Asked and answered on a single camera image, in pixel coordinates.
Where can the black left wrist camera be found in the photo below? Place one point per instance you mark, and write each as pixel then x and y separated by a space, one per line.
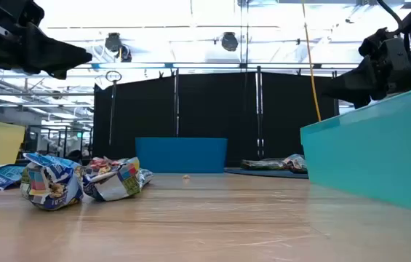
pixel 30 12

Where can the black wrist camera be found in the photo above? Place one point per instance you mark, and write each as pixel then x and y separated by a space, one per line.
pixel 372 41
pixel 30 12

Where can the blue plastic bin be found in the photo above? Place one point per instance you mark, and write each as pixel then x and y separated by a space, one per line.
pixel 181 154

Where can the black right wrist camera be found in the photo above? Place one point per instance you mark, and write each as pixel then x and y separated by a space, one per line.
pixel 372 41

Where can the snack bags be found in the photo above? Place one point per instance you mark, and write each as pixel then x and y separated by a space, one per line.
pixel 263 164

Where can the snack bars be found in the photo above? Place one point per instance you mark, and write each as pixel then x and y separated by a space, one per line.
pixel 296 163

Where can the round dark blue mat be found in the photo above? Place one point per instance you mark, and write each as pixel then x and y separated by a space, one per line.
pixel 263 174

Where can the small granola crumb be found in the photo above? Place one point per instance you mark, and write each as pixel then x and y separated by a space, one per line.
pixel 186 177

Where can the blue white granola bar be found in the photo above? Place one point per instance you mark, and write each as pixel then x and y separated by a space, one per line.
pixel 1 176

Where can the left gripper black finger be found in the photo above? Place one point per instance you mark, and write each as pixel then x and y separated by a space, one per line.
pixel 54 72
pixel 56 51

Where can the round black ceiling lamp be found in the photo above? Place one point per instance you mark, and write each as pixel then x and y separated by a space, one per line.
pixel 229 41
pixel 113 41

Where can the black backdrop curtain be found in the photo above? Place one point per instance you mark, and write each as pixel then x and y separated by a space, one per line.
pixel 212 109

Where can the teal plastic bin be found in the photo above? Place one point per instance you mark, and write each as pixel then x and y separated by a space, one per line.
pixel 372 156

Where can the horizontal metal crossbar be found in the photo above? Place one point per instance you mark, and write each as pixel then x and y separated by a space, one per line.
pixel 205 65

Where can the dark multicolour granola bar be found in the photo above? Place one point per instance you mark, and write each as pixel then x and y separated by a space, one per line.
pixel 114 183

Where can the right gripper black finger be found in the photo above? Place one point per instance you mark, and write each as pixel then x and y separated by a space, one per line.
pixel 361 100
pixel 354 82

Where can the backdrop stand pole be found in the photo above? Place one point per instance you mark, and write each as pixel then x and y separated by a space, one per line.
pixel 176 105
pixel 259 113

